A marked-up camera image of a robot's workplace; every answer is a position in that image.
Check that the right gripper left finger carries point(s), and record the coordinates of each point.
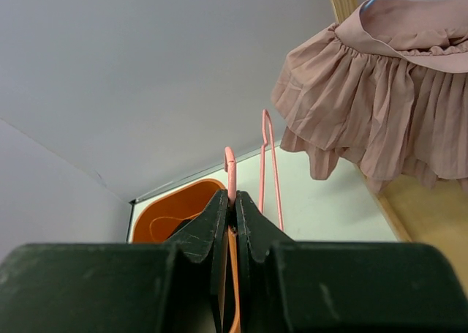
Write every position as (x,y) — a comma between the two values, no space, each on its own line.
(175,286)

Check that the orange plastic basket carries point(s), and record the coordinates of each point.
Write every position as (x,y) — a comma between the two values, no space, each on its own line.
(159,219)

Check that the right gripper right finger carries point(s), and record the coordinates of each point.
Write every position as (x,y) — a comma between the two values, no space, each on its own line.
(291,286)

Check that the wooden clothes rack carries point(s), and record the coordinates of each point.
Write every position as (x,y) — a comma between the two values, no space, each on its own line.
(432,216)

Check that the pink ruffled skirt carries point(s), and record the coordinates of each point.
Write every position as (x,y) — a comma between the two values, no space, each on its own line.
(385,89)

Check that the black pleated skirt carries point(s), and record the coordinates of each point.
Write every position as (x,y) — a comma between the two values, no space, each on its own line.
(183,225)

